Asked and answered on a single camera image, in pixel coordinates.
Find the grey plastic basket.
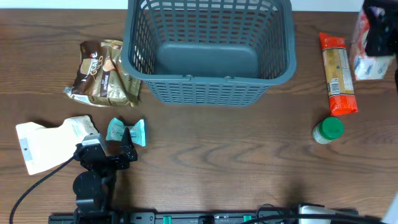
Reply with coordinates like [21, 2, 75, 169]
[121, 0, 297, 106]

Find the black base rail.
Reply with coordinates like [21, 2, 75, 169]
[48, 211, 358, 224]

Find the colourful tissue multipack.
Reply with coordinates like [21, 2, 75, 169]
[349, 9, 394, 81]

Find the cream paper pouch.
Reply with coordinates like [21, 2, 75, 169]
[16, 115, 98, 175]

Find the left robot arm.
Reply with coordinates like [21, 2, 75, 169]
[73, 129, 137, 213]

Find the green lid jar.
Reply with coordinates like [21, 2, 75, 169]
[312, 117, 345, 144]

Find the teal tissue pack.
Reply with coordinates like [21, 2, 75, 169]
[106, 118, 146, 147]

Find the orange pasta packet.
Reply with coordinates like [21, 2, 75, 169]
[319, 32, 358, 116]

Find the gold brown coffee bag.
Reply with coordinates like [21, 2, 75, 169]
[64, 40, 141, 107]

